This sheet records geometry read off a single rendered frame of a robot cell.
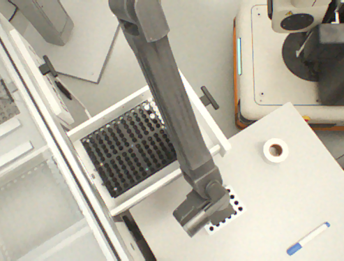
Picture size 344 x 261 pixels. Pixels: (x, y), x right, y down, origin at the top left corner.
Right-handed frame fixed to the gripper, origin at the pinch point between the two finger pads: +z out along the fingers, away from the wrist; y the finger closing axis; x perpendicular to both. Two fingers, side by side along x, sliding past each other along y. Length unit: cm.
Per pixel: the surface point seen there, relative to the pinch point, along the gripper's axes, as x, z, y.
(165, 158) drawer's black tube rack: -4.5, -8.9, -15.3
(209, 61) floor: 49, 80, -66
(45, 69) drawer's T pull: -20, -10, -54
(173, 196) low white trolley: -7.6, 5.3, -7.2
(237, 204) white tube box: 6.6, 3.3, 4.1
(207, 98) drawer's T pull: 13.0, -10.4, -22.8
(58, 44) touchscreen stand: -18, 75, -117
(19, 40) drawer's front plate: -22, -12, -64
